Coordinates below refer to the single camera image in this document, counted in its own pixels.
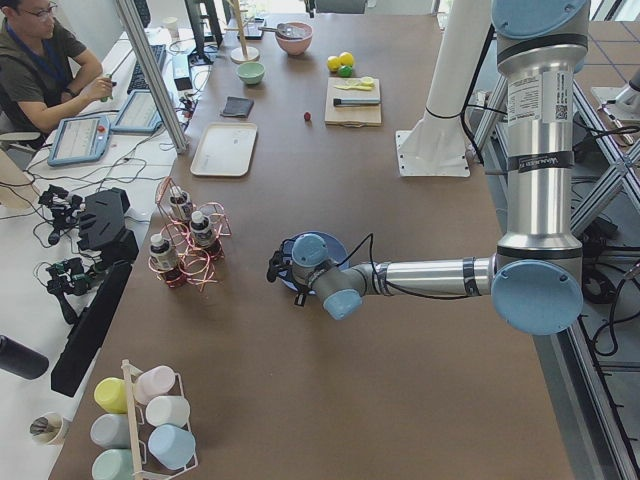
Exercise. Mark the yellow lemon outer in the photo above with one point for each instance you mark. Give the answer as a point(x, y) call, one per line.
point(333, 63)

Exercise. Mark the blue cup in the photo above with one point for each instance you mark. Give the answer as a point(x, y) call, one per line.
point(172, 446)

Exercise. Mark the teach pendant near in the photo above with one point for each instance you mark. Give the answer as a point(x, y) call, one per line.
point(80, 140)

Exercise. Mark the grey cup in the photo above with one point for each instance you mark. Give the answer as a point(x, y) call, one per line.
point(111, 431)

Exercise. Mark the blue plate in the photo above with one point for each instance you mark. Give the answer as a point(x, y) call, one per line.
point(337, 252)

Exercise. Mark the yellow cup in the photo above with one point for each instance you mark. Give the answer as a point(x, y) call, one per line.
point(110, 395)

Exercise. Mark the teach pendant far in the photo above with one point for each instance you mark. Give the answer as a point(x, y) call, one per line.
point(138, 115)

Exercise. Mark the seated person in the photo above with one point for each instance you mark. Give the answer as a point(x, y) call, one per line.
point(47, 74)

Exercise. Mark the steel ice scoop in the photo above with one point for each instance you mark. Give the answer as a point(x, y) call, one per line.
point(286, 30)

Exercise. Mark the grey folded cloth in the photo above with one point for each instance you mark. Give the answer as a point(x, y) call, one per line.
point(237, 107)

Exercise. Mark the white wire cup rack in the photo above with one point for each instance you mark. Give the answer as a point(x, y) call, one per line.
point(145, 466)

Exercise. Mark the cream rabbit tray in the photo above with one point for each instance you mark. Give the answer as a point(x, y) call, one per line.
point(224, 150)

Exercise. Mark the yellow plastic knife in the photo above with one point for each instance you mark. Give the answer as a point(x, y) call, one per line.
point(356, 86)

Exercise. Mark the dark drink bottle top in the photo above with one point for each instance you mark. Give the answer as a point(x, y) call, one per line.
point(180, 203)

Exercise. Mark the copper wire bottle rack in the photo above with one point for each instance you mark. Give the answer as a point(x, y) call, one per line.
point(197, 265)

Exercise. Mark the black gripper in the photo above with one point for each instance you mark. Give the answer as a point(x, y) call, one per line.
point(300, 292)

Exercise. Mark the teach pendant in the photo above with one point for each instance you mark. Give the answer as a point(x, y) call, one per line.
point(80, 140)
point(138, 115)

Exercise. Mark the steel muddler black tip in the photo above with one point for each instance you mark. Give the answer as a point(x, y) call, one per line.
point(355, 102)

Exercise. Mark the green cup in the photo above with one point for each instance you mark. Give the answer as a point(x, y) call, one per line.
point(113, 464)

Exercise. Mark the wooden cutting board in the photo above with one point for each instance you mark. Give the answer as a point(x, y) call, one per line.
point(352, 116)

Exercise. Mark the dark drink bottle middle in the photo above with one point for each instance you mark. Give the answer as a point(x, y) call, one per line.
point(203, 234)

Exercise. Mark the pink bowl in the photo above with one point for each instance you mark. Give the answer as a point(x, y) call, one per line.
point(299, 44)

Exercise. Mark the green lime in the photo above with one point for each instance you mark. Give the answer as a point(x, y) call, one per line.
point(344, 71)

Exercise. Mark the white cup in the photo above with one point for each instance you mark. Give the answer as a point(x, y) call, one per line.
point(166, 409)

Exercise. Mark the black water bottle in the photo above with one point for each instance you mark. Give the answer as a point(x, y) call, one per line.
point(22, 361)

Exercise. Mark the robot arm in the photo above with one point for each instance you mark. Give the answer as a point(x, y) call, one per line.
point(533, 278)

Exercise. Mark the wooden cup tree stand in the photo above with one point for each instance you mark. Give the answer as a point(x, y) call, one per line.
point(244, 53)

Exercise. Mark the dark drink bottle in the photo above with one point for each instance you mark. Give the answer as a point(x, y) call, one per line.
point(180, 203)
point(203, 234)
point(165, 261)

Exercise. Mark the green bowl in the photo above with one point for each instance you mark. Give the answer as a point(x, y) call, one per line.
point(251, 73)

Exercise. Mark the pink cup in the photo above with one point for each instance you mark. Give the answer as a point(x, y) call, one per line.
point(153, 383)

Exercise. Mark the dark drink bottle outer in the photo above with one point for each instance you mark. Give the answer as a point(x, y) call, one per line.
point(165, 261)

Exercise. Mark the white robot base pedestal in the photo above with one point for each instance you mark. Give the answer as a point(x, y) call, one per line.
point(436, 146)

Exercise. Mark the yellow lemon near lime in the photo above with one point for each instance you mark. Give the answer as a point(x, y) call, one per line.
point(346, 59)

